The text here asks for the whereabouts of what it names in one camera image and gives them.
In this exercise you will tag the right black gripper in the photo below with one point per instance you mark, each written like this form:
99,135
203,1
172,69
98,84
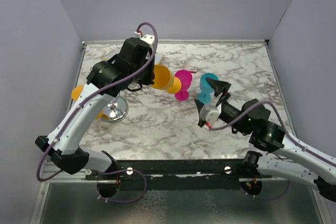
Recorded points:
219,87

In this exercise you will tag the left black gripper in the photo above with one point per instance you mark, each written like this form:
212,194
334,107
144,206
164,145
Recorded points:
148,80

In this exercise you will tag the blue plastic wine glass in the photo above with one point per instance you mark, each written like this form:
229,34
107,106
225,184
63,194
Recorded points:
205,95

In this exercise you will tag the yellow wine glass front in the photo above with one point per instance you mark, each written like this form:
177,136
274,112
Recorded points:
165,80

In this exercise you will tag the yellow wine glass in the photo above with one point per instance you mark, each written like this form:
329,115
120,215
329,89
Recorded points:
165,80
77,93

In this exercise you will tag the pink plastic wine glass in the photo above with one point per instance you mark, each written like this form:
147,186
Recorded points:
186,80

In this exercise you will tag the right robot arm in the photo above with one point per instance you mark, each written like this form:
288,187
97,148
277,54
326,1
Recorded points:
279,153

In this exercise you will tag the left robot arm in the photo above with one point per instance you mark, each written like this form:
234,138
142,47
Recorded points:
133,64

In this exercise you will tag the chrome wine glass rack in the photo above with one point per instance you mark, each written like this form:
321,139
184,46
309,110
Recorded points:
115,111

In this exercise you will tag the yellow wine glass rear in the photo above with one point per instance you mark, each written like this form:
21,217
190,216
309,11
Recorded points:
77,93

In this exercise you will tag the yellow framed whiteboard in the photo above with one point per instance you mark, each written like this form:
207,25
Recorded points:
158,57

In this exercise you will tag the red card box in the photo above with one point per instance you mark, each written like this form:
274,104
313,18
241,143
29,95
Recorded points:
191,69

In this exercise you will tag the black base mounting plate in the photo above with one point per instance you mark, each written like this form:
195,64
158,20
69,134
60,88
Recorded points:
188,174

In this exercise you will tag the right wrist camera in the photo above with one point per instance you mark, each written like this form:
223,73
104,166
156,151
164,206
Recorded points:
209,115

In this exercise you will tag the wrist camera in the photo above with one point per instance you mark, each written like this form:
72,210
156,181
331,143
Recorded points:
148,38
209,115

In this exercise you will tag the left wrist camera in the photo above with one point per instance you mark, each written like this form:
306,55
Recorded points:
148,38

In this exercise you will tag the aluminium rail frame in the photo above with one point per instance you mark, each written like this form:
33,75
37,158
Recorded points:
159,116

